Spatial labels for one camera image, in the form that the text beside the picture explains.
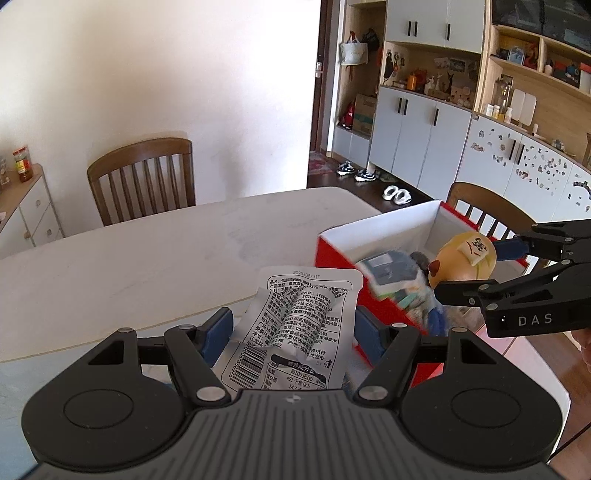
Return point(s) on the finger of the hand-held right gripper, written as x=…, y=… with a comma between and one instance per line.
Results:
x=461, y=293
x=512, y=248

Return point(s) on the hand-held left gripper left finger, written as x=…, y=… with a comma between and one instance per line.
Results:
x=217, y=332

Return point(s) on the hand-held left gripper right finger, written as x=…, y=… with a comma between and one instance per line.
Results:
x=369, y=333

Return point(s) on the yellow plush toy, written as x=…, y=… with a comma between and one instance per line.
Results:
x=461, y=263

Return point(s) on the blue snack bar packet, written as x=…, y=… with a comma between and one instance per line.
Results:
x=436, y=321

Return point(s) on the white printed snack packet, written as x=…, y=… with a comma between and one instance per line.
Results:
x=295, y=318

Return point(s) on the red white cardboard box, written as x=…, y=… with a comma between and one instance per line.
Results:
x=383, y=235

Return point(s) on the white marble desktop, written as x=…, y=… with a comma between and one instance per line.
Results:
x=138, y=258

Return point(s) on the person's right hand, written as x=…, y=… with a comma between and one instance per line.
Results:
x=583, y=345

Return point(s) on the brown wooden chair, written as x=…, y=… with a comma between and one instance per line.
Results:
x=480, y=194
x=138, y=152

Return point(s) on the white blue tissue pack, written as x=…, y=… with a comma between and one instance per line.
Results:
x=390, y=272

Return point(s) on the white fluffy slipper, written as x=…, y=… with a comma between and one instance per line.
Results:
x=402, y=197
x=390, y=193

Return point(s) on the olive green shoe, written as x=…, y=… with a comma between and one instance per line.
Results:
x=385, y=176

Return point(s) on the white rounded plastic board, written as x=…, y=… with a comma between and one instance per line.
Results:
x=516, y=105
x=529, y=108

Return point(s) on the clear glass bottle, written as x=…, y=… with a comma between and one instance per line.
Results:
x=502, y=96

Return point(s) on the red patterned rug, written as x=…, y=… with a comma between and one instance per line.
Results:
x=321, y=164

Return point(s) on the brown cardboard carton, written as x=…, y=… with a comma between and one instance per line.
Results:
x=364, y=114

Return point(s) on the red bag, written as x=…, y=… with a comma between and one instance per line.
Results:
x=348, y=115

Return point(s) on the white wooden sideboard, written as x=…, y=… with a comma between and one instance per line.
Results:
x=32, y=217

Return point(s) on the brown door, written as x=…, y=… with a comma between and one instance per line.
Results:
x=323, y=120

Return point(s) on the pale tote bag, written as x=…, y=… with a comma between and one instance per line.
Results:
x=353, y=53

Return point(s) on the dark hanging bag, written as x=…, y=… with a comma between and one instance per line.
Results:
x=370, y=40

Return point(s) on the red lidded jar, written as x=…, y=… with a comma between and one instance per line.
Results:
x=22, y=164

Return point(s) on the white wooden wall cabinet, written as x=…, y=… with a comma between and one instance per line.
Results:
x=415, y=134

